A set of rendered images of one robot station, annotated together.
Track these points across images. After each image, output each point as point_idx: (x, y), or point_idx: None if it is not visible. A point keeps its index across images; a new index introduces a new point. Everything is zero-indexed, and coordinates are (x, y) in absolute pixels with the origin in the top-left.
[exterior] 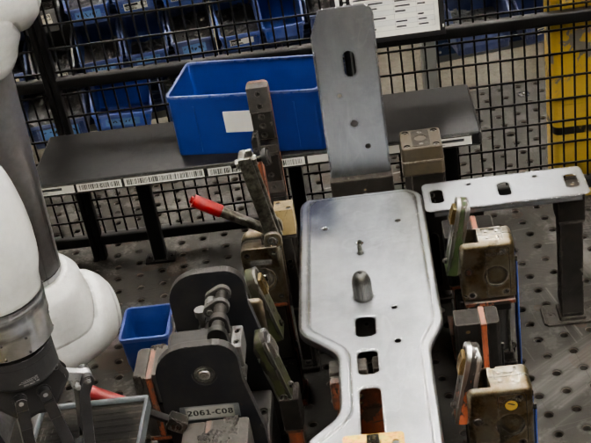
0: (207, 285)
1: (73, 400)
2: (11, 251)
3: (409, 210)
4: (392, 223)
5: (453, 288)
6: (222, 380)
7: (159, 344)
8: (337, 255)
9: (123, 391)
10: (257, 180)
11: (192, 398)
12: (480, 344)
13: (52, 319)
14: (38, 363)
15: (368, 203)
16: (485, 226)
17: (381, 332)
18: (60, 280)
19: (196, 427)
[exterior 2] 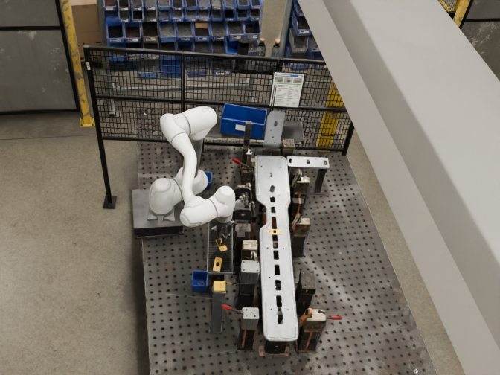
0: (242, 190)
1: None
2: (233, 207)
3: (283, 164)
4: (279, 167)
5: (290, 185)
6: (246, 216)
7: None
8: (265, 175)
9: (196, 195)
10: (251, 158)
11: (238, 218)
12: (297, 207)
13: (195, 185)
14: (228, 222)
15: (272, 159)
16: (302, 172)
17: (276, 202)
18: (198, 176)
19: (238, 225)
